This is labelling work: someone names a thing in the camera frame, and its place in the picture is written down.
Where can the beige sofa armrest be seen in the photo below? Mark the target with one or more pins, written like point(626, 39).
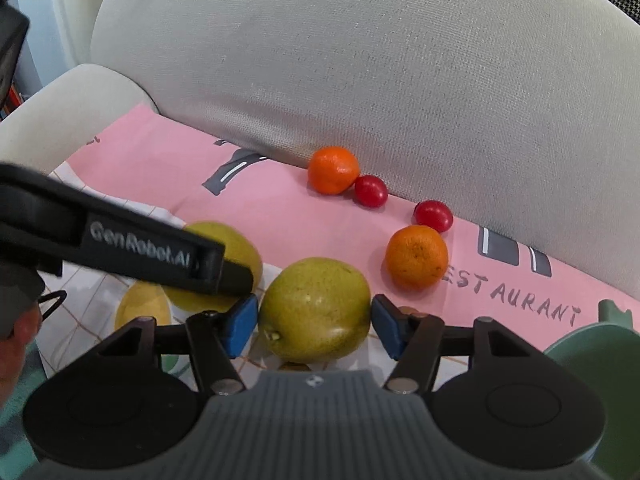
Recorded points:
point(67, 114)

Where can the orange mandarin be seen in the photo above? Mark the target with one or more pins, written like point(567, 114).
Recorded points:
point(332, 170)
point(416, 258)

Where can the orange mandarin front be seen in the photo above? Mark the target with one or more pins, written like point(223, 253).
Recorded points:
point(416, 258)

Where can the person's left hand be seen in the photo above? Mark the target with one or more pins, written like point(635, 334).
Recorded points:
point(13, 350)

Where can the pink printed cloth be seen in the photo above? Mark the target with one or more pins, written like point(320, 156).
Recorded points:
point(178, 175)

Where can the beige sofa back cushion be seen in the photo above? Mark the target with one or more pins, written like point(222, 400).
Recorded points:
point(522, 115)

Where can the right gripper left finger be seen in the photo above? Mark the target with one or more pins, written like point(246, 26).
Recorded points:
point(216, 339)

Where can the green plastic bowl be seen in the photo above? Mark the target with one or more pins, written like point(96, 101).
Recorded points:
point(605, 356)

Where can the yellow lemon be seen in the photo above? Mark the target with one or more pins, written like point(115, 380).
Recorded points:
point(143, 299)

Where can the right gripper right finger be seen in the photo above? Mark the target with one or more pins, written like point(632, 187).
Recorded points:
point(413, 342)

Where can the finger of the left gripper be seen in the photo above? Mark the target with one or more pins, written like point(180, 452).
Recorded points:
point(226, 278)

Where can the red cherry tomato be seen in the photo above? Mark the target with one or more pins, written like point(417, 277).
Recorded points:
point(370, 191)
point(434, 214)

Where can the large green pear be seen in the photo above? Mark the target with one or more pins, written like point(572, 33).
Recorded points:
point(316, 310)

